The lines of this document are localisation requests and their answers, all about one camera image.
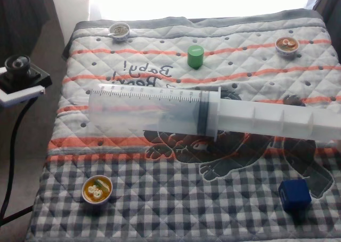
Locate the large clear plastic syringe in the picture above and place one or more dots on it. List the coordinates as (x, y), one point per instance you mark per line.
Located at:
(160, 111)

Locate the green toy cylinder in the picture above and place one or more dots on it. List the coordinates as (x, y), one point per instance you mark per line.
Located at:
(195, 56)

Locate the grey quilt with bear print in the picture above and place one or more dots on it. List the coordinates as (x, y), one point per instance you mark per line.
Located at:
(170, 199)

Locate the toy bowl with spoon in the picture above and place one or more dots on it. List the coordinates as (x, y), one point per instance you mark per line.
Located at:
(120, 32)

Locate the toy bowl with yellow soup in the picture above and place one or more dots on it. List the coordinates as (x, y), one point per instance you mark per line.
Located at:
(97, 190)

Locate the toy bowl with egg soup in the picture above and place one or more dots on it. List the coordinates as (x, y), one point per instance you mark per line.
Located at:
(287, 47)

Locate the blue toy cube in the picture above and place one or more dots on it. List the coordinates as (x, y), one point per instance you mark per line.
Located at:
(295, 195)

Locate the black curtain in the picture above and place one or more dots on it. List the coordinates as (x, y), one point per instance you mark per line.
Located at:
(331, 2)
(21, 15)

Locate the black camera on stand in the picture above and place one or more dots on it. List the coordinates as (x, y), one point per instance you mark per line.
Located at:
(18, 71)

